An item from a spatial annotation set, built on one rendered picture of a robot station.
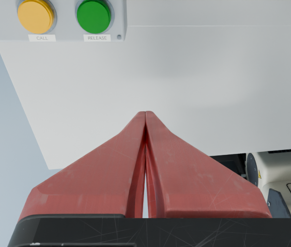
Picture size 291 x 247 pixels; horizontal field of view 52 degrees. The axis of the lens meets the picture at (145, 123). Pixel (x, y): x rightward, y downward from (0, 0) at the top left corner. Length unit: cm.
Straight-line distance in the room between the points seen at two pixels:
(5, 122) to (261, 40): 150
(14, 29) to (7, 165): 163
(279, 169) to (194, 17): 46
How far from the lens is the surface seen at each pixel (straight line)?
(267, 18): 52
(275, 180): 81
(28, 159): 192
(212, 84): 54
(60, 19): 40
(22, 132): 180
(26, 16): 40
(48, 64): 54
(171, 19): 49
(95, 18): 38
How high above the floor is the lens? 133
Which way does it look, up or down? 55 degrees down
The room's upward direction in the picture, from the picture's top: 179 degrees counter-clockwise
